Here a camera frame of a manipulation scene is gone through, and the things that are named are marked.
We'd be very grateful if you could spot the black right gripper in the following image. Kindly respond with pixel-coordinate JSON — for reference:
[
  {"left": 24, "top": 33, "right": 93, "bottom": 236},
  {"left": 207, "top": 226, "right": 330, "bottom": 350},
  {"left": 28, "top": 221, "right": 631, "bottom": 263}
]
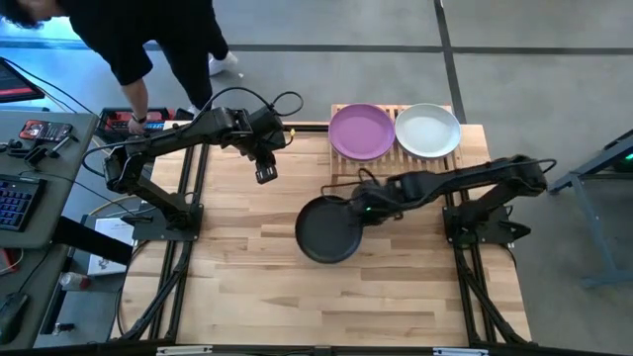
[{"left": 337, "top": 176, "right": 407, "bottom": 224}]

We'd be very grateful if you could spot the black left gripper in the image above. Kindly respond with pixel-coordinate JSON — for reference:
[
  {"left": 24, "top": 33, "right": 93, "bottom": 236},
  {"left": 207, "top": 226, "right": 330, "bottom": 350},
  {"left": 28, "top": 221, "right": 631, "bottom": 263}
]
[{"left": 243, "top": 105, "right": 288, "bottom": 186}]

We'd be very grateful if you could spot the black plate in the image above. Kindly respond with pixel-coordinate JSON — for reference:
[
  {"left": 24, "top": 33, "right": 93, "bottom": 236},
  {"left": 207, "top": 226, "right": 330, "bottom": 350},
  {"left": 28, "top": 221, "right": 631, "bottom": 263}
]
[{"left": 294, "top": 195, "right": 365, "bottom": 265}]

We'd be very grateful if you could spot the purple plate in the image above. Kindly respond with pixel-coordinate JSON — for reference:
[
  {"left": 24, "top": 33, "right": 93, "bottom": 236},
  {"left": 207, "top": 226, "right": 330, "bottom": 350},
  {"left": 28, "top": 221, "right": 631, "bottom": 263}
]
[{"left": 327, "top": 102, "right": 398, "bottom": 162}]

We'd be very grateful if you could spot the pale greenish white plate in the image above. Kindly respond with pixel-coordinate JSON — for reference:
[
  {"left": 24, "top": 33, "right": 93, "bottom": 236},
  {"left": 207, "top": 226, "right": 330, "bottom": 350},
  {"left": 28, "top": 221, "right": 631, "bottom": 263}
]
[{"left": 394, "top": 102, "right": 463, "bottom": 160}]

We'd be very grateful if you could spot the wooden slatted shelf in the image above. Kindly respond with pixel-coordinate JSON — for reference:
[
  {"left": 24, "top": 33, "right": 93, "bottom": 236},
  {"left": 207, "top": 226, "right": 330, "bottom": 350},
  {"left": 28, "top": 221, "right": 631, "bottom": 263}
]
[{"left": 328, "top": 102, "right": 467, "bottom": 197}]

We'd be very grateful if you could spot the white booklet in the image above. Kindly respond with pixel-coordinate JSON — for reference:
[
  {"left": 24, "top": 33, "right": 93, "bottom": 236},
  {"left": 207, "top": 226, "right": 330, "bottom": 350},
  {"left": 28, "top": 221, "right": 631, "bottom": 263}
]
[{"left": 86, "top": 216, "right": 136, "bottom": 277}]

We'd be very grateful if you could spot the red and black power box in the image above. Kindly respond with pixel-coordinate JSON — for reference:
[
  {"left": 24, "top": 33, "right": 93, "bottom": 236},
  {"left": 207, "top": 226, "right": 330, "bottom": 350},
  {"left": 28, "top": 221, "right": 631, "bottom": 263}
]
[{"left": 96, "top": 106, "right": 197, "bottom": 149}]

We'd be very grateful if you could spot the black support bar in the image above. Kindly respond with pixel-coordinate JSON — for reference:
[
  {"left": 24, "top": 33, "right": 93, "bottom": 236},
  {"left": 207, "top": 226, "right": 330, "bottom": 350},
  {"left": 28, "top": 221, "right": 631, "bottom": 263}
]
[{"left": 50, "top": 215, "right": 135, "bottom": 267}]

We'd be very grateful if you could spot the grey side desk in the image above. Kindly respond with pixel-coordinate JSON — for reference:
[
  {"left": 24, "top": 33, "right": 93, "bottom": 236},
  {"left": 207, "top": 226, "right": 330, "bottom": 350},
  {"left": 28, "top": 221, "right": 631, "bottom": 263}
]
[{"left": 0, "top": 109, "right": 100, "bottom": 251}]

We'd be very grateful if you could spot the person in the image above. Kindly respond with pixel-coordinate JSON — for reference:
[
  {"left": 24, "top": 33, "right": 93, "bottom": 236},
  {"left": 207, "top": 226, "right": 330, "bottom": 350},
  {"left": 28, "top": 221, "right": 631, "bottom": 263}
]
[{"left": 0, "top": 0, "right": 239, "bottom": 137}]

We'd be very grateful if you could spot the clear bottle red cap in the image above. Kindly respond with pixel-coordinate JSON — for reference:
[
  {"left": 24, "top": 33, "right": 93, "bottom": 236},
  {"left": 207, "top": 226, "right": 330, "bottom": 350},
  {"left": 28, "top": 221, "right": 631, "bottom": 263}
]
[{"left": 57, "top": 271, "right": 92, "bottom": 293}]

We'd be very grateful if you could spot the black desk clamp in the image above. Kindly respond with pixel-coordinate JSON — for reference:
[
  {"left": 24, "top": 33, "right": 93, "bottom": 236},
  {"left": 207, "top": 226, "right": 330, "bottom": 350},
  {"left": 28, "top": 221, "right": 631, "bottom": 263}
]
[{"left": 23, "top": 133, "right": 80, "bottom": 167}]

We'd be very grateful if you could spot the red and black phone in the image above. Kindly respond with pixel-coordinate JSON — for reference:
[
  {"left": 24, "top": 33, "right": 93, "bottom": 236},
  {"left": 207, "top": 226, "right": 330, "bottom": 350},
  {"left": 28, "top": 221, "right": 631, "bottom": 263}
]
[{"left": 18, "top": 119, "right": 75, "bottom": 144}]

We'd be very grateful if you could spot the black backlit keyboard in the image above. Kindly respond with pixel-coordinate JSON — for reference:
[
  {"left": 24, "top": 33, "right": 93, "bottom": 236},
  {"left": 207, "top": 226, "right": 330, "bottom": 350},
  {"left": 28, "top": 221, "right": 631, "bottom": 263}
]
[{"left": 0, "top": 172, "right": 48, "bottom": 233}]

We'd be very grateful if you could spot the small black gadget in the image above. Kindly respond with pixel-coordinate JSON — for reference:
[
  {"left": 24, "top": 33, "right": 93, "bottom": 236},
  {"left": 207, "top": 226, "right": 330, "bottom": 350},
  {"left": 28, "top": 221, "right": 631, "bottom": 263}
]
[{"left": 0, "top": 138, "right": 25, "bottom": 158}]

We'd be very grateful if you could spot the grey low desk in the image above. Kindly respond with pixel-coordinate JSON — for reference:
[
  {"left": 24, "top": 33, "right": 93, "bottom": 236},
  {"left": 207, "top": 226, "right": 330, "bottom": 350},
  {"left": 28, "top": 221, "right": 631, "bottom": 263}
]
[{"left": 0, "top": 241, "right": 70, "bottom": 350}]

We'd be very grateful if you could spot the black monitor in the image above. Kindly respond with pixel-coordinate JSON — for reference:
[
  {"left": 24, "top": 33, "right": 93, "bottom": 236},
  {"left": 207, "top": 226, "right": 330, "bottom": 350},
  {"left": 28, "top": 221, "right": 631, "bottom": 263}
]
[{"left": 0, "top": 55, "right": 46, "bottom": 105}]

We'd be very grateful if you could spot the black device green light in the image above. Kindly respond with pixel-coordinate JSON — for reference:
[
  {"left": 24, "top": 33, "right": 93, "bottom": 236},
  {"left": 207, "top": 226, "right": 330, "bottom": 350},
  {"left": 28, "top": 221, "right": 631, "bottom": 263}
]
[{"left": 608, "top": 147, "right": 633, "bottom": 174}]

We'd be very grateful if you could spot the black computer mouse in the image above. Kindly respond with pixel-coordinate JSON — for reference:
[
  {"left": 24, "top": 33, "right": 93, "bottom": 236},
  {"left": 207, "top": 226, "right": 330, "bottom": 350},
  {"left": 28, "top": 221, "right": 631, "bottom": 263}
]
[{"left": 0, "top": 291, "right": 30, "bottom": 345}]

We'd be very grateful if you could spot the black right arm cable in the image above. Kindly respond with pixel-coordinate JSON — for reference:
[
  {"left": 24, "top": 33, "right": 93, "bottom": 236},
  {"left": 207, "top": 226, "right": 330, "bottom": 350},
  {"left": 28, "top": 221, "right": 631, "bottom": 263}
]
[{"left": 318, "top": 166, "right": 385, "bottom": 200}]

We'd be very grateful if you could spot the black metal rig frame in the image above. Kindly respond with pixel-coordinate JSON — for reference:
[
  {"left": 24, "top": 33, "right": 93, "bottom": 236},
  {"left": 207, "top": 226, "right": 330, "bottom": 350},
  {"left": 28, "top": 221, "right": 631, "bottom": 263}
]
[{"left": 109, "top": 121, "right": 533, "bottom": 356}]

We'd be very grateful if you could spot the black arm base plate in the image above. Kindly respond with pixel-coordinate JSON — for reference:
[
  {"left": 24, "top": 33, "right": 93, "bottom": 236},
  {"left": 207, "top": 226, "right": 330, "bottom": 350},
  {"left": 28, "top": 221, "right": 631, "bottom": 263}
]
[
  {"left": 442, "top": 205, "right": 533, "bottom": 246},
  {"left": 132, "top": 203, "right": 205, "bottom": 243}
]

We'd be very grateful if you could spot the yellow floor cable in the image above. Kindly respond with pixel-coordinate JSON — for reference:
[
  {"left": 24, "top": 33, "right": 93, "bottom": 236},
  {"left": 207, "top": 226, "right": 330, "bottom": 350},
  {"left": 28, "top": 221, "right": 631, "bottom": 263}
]
[{"left": 87, "top": 192, "right": 149, "bottom": 218}]

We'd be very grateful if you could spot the silver metal bracket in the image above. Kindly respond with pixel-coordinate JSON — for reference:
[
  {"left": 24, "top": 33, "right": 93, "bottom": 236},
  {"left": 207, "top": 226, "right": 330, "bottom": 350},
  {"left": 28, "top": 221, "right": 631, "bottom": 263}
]
[
  {"left": 432, "top": 346, "right": 491, "bottom": 356},
  {"left": 155, "top": 345, "right": 215, "bottom": 356}
]

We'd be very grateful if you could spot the grey table frame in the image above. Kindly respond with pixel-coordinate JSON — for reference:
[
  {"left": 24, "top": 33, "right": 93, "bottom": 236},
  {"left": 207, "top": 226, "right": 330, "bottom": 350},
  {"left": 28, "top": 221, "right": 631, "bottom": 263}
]
[{"left": 546, "top": 127, "right": 633, "bottom": 291}]

